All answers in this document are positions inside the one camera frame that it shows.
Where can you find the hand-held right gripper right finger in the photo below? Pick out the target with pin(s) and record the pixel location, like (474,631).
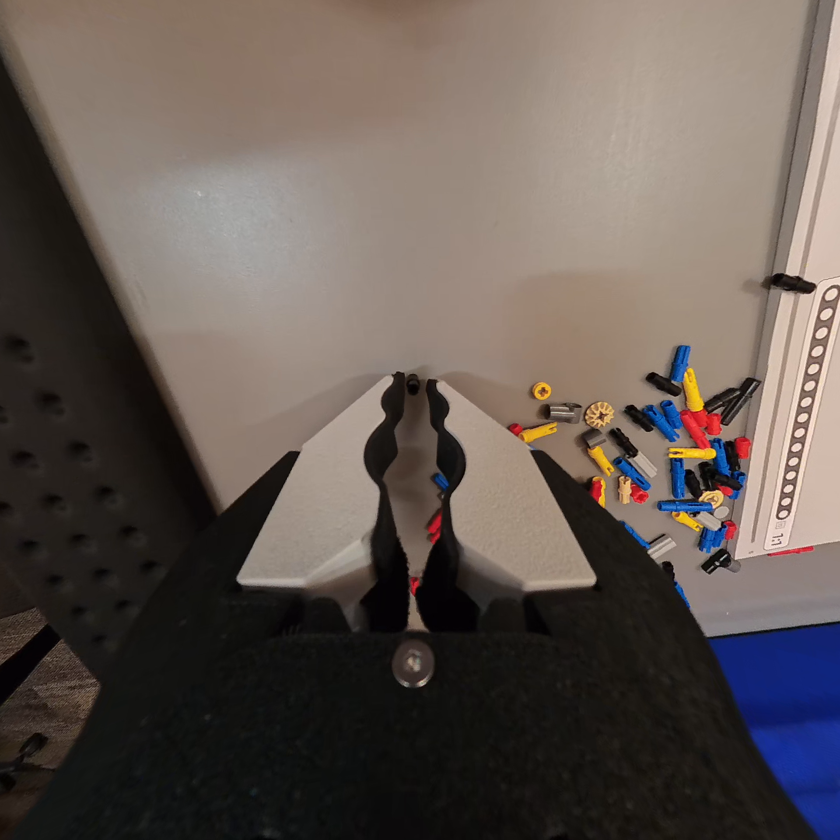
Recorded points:
(525,525)

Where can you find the pile of small lego pieces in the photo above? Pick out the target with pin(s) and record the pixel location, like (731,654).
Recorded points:
(669,459)

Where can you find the black chair frame bar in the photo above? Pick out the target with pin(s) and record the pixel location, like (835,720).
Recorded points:
(26,663)

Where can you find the blue plastic bin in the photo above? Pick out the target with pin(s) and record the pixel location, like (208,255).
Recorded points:
(787,722)

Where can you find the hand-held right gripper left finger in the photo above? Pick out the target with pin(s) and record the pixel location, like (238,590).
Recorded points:
(308,525)

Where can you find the lego instruction booklet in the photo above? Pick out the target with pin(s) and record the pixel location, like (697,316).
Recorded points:
(800,328)

